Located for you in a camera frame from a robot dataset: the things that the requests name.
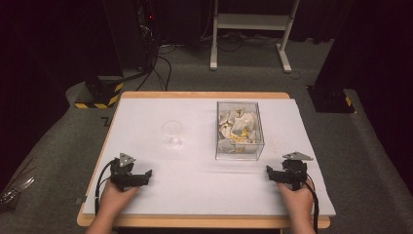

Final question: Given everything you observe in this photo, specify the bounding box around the black floor cable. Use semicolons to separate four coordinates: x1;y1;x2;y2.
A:
135;48;161;92
155;56;173;92

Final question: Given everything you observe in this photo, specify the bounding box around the clear plastic box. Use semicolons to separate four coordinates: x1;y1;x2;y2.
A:
214;100;266;162

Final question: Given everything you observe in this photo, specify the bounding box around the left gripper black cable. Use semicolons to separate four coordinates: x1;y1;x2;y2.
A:
94;159;115;215

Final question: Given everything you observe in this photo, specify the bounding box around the person's right hand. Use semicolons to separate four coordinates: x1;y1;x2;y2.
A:
277;178;316;226

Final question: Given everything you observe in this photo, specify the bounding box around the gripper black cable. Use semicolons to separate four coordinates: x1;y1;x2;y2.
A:
94;159;115;215
303;174;320;233

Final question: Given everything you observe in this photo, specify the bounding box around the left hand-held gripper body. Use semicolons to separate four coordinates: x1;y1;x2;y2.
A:
110;152;136;193

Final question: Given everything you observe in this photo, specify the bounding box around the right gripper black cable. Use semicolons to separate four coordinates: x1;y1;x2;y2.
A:
303;174;320;233

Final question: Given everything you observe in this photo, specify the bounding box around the clear glass cup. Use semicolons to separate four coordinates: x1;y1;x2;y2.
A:
161;119;185;150

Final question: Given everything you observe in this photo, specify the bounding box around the person's left hand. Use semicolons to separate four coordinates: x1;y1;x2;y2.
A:
96;179;140;222

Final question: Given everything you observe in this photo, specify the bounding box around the pile of paper packets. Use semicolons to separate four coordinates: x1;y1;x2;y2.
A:
217;108;261;154

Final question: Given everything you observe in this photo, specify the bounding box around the shiny plastic sheet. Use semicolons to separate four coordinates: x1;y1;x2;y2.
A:
0;175;37;207

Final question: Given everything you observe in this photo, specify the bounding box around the black equipment rack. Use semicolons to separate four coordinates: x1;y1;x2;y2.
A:
134;0;159;71

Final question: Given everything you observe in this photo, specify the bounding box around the black yellow striped stand base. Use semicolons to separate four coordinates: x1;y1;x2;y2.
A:
74;76;125;110

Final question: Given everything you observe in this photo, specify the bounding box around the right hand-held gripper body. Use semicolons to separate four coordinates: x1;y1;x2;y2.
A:
282;150;315;191

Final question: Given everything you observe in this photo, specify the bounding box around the white metal stand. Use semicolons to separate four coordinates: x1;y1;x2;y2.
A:
208;0;301;74

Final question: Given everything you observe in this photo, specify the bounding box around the white table cover sheet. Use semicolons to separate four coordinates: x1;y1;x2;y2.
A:
81;97;337;217

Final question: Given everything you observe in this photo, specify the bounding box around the small clear plastic bin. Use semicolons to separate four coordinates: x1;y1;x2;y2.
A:
76;91;331;229

